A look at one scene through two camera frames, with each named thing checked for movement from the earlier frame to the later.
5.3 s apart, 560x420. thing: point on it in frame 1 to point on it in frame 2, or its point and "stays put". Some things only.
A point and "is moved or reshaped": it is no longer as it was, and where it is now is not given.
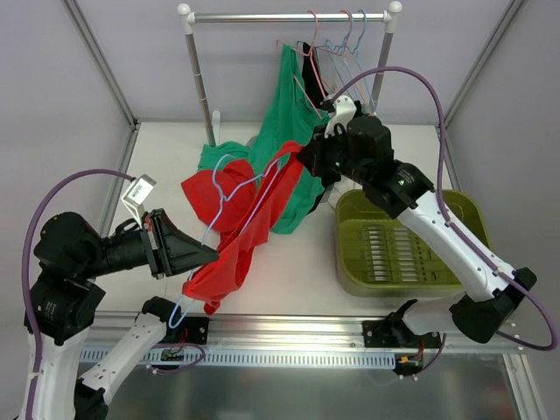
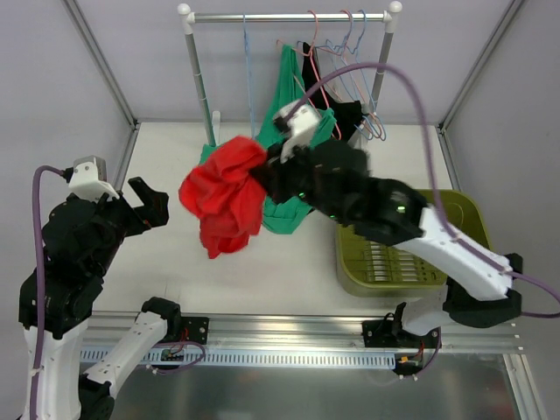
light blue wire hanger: [271, 171] to [254, 129]
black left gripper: [154, 244] to [121, 212]
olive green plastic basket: [380, 255] stays put
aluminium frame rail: [279, 332] stays put
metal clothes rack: [188, 18] stays put
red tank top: [227, 199] is moved or reshaped
